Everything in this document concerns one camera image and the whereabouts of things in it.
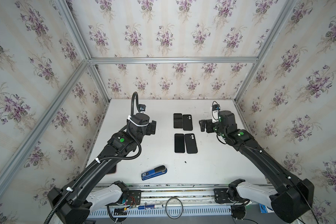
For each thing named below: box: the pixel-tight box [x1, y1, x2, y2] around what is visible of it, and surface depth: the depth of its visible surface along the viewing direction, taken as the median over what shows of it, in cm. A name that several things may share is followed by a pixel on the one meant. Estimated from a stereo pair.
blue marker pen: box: [137, 203, 164, 210], surface depth 71 cm
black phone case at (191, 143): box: [184, 133, 198, 154], surface depth 95 cm
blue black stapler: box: [141, 165, 168, 181], surface depth 80 cm
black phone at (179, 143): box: [174, 133, 186, 154], surface depth 95 cm
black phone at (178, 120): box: [173, 112, 183, 129], surface depth 110 cm
